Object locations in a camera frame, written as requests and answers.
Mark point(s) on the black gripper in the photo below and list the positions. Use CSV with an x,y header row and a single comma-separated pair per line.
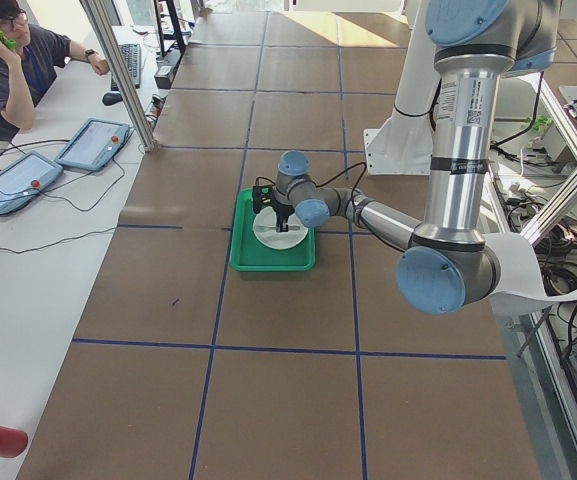
x,y
283,213

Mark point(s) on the pale green plastic fork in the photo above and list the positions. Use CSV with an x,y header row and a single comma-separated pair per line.
x,y
264,228

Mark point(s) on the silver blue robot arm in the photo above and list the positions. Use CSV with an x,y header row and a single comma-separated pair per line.
x,y
460,49

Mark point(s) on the white round plate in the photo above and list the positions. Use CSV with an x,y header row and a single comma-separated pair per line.
x,y
278,241

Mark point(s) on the green plastic tray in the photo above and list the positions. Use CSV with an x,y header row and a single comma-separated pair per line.
x,y
249,255

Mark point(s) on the far blue teach pendant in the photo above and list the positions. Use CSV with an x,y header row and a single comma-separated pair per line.
x,y
94,145

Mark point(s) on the blue teach pendant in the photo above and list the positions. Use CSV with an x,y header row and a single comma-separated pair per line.
x,y
94,145
24,179

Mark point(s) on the black computer mouse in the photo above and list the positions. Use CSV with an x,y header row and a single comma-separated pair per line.
x,y
111,98

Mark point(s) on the black keyboard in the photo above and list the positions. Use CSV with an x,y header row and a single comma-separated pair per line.
x,y
132,55

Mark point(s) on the white curved cover plate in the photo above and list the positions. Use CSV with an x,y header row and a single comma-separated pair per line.
x,y
520,289

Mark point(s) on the near blue teach pendant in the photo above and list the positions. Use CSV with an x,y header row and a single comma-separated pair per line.
x,y
24,179

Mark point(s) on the seated person in blue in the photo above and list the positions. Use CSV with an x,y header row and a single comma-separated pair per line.
x,y
27,72

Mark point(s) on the green phone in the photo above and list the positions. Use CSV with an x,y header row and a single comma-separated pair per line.
x,y
9,43

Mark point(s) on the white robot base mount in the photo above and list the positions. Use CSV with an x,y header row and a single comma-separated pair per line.
x,y
403,144

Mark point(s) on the aluminium frame post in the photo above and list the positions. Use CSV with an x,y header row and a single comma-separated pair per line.
x,y
136,101

